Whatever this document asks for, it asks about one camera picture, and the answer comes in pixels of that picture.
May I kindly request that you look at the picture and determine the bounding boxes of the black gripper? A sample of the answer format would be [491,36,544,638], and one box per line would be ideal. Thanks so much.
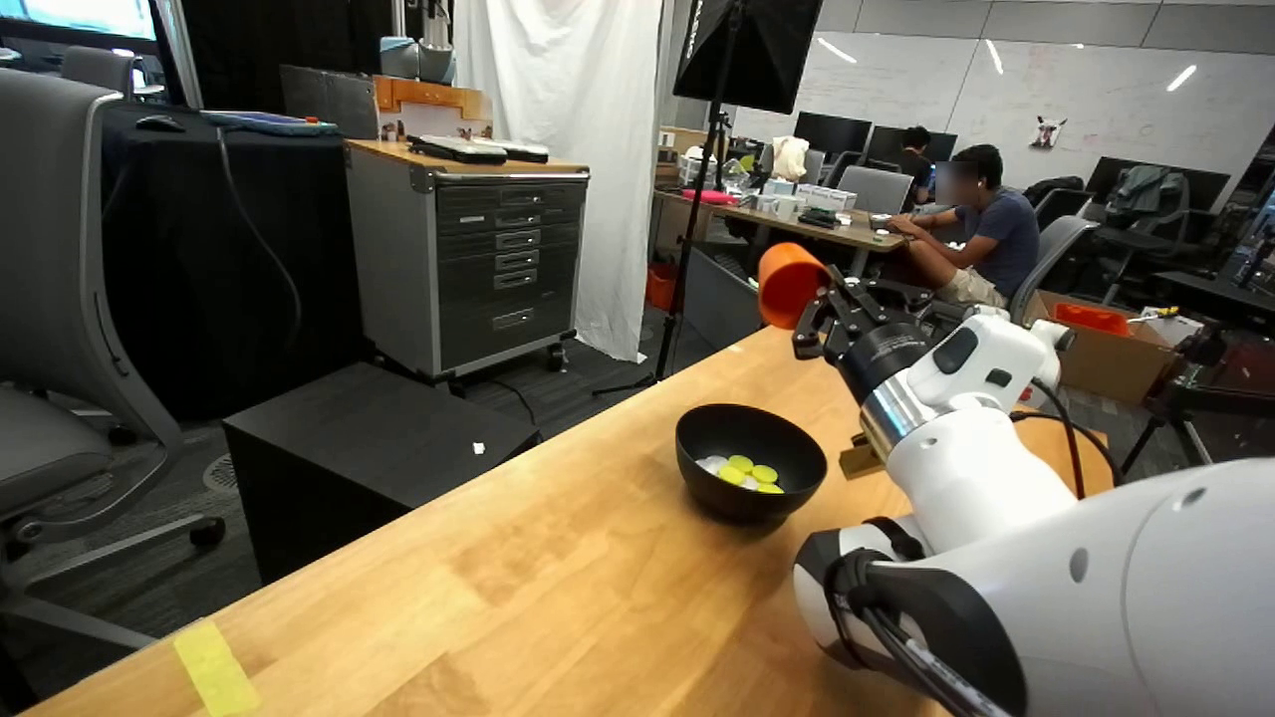
[791,277,941,399]

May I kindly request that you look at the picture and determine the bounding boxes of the black softbox light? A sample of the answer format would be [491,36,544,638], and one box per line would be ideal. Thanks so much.
[668,0,825,117]

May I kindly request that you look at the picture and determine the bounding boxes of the black box under desk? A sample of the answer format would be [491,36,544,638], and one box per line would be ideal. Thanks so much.
[680,242,862,350]

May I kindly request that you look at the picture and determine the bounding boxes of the orange plastic cup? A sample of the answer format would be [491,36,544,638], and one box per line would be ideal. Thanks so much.
[753,241,831,336]

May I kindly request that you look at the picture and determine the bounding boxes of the black bowl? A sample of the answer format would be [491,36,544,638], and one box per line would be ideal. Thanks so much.
[668,404,831,531]

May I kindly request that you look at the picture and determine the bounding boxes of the seated person dark shirt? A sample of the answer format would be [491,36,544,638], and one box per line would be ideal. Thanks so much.
[867,141,1046,315]

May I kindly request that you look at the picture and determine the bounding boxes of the black keyboard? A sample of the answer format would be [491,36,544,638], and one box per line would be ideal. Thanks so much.
[402,131,508,166]

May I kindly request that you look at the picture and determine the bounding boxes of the hanging black cable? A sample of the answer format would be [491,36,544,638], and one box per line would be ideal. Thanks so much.
[212,125,309,350]

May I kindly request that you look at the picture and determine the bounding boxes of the white curtain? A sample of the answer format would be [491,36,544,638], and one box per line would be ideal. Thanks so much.
[450,0,664,367]

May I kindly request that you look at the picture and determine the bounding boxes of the cardboard box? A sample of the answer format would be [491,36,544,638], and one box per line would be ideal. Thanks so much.
[1058,315,1186,409]

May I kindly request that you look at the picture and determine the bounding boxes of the black background office chair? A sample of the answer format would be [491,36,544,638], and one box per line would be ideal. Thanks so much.
[1018,172,1107,227]

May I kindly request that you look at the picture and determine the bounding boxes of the black light stand pole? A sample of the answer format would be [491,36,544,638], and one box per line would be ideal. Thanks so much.
[651,0,747,383]

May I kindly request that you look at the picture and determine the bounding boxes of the yellow tape strip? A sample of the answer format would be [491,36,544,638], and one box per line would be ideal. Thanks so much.
[166,620,264,717]

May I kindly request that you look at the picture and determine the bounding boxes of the yellow toy pieces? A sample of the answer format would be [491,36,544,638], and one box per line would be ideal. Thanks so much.
[716,452,790,500]

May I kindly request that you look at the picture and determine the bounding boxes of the dark-haired background person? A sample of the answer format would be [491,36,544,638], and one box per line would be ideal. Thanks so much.
[896,125,941,190]

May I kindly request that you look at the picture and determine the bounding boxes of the brown wooden box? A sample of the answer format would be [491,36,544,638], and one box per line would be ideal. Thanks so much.
[370,71,496,144]

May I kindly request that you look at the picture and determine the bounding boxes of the bright computer screen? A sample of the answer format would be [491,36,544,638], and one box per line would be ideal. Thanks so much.
[0,0,163,50]

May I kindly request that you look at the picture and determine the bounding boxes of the wooden background desk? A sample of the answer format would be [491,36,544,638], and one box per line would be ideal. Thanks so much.
[714,194,908,259]

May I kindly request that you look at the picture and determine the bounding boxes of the grey office chair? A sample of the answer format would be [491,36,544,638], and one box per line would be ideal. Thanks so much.
[0,65,231,654]

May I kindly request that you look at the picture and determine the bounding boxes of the orange bucket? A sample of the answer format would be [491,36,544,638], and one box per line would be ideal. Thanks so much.
[645,259,684,318]

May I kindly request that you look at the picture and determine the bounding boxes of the black background monitor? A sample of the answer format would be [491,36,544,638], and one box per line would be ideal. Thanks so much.
[791,107,878,172]
[862,120,959,177]

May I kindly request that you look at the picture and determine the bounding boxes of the black side table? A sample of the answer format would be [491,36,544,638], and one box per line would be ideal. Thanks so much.
[1150,266,1275,336]

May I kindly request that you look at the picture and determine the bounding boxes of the grey metal drawer cabinet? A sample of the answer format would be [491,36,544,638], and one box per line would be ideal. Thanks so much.
[344,137,595,392]

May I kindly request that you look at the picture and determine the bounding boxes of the low black cabinet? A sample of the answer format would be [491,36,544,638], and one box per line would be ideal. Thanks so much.
[219,358,551,589]

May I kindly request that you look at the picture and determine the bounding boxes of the black backdrop panel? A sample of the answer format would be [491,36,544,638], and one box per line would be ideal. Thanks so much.
[175,0,402,112]

